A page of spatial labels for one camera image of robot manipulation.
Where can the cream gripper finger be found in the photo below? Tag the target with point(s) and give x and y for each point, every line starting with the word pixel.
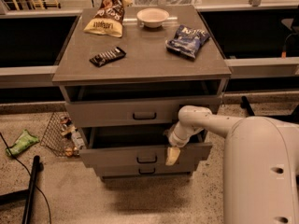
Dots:
pixel 172 155

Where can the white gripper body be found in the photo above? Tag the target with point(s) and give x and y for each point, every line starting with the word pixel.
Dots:
pixel 176 139

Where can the grey drawer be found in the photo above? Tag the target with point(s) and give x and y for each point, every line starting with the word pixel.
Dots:
pixel 121 146
pixel 135 111
pixel 145 169

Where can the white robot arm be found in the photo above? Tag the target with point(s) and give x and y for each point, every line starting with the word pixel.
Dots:
pixel 260 163

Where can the grey top drawer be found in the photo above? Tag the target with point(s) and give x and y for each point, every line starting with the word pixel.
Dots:
pixel 135 111

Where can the grey bottom drawer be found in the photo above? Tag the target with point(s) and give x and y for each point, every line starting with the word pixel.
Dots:
pixel 145 169

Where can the grey drawer cabinet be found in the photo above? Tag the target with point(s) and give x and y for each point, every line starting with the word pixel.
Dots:
pixel 147 71

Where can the blue chip bag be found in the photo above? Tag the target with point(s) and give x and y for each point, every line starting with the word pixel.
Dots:
pixel 187 41

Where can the black candy bar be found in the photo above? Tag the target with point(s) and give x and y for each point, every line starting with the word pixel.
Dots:
pixel 108 56

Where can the black stand leg right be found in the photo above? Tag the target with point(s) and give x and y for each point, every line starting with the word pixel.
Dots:
pixel 293 117

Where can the black stand leg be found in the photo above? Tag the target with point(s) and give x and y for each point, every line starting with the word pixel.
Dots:
pixel 293 117
pixel 26 194

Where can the white bowl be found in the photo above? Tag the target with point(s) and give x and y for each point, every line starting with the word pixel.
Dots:
pixel 152 17

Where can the yellow brown chip bag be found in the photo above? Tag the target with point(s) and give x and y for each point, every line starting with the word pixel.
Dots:
pixel 108 18

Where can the green snack bag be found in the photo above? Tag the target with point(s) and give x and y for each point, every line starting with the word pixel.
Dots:
pixel 24 141

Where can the black stand leg left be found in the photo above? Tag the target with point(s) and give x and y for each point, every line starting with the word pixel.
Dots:
pixel 26 194

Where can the wire basket with snacks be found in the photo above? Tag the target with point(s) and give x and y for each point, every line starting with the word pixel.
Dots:
pixel 62 137

